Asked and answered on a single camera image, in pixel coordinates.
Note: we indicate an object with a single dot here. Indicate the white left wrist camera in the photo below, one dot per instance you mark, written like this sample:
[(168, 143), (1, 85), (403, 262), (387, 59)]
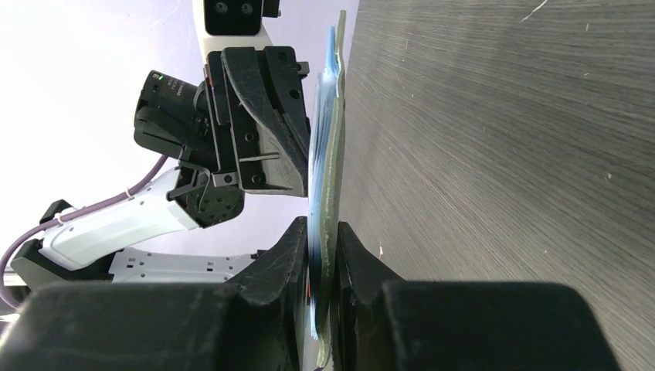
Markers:
[(232, 23)]

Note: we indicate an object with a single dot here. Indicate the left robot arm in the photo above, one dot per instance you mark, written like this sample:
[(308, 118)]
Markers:
[(98, 242)]

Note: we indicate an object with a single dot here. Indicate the mint green card holder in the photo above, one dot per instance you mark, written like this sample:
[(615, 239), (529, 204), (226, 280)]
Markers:
[(326, 157)]

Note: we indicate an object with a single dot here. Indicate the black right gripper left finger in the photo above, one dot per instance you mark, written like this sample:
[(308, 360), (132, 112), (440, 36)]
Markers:
[(253, 321)]

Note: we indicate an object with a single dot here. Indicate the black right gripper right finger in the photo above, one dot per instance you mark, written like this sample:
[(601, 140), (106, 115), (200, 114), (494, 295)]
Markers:
[(384, 322)]

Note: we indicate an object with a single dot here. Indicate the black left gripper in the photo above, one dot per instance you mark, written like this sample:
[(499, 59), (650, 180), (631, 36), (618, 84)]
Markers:
[(259, 134)]

